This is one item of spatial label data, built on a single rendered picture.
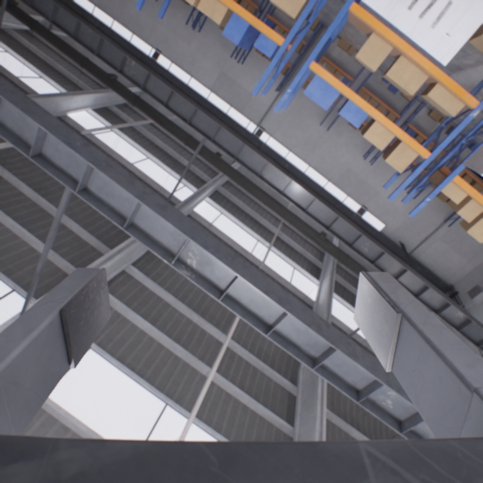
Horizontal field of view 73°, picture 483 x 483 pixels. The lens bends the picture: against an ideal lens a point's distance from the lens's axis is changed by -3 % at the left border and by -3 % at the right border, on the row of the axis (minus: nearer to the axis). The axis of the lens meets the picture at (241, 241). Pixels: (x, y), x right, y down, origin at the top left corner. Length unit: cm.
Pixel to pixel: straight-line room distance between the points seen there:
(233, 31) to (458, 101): 393
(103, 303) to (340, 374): 577
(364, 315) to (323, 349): 542
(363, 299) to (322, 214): 1055
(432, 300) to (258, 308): 796
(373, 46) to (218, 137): 575
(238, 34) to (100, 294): 661
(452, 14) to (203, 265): 408
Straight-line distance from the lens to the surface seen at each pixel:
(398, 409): 643
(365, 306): 16
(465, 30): 366
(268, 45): 669
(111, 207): 556
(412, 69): 661
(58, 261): 1178
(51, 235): 657
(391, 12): 357
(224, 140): 1073
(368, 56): 650
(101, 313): 17
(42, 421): 892
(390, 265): 1146
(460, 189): 689
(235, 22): 678
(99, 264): 1033
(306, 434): 1174
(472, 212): 722
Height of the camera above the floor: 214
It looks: 28 degrees up
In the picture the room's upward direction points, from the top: 142 degrees counter-clockwise
